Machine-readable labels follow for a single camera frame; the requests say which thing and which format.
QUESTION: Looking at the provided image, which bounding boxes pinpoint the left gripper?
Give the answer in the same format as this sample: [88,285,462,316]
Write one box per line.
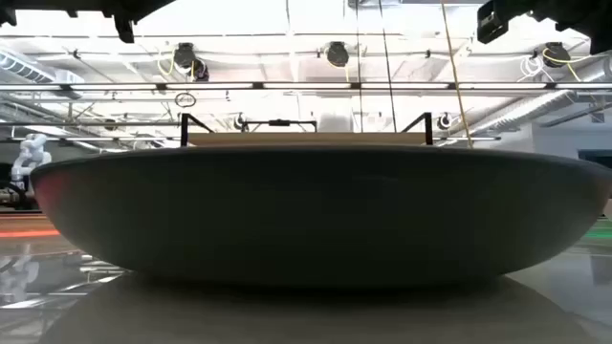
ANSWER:
[71,0,176,45]

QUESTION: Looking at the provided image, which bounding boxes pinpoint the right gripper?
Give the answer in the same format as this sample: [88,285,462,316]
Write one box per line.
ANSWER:
[476,0,544,46]

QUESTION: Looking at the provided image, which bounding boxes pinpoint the teal door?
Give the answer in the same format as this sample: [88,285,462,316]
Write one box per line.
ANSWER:
[577,148,612,169]

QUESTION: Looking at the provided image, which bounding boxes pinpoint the long light bar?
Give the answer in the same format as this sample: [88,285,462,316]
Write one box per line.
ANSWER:
[0,81,612,93]

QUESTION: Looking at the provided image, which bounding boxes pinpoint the thick yellow hanging cable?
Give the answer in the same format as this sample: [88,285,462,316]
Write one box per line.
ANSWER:
[439,0,474,149]

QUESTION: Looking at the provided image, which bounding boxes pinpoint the silver ventilation duct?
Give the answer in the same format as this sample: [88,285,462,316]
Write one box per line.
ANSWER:
[448,56,612,140]

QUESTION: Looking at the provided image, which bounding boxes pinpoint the black hanging cable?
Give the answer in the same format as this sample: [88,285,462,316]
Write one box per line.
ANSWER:
[379,0,399,134]
[355,0,363,134]

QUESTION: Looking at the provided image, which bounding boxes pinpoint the grey slotted air duct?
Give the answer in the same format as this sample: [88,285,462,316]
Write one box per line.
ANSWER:
[0,50,85,99]

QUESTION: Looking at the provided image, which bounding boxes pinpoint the black bracket bar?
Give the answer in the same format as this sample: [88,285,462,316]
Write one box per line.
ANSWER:
[241,118,319,134]

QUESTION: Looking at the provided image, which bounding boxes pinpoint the wooden shelf with black frame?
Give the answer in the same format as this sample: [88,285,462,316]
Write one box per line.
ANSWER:
[180,112,434,147]

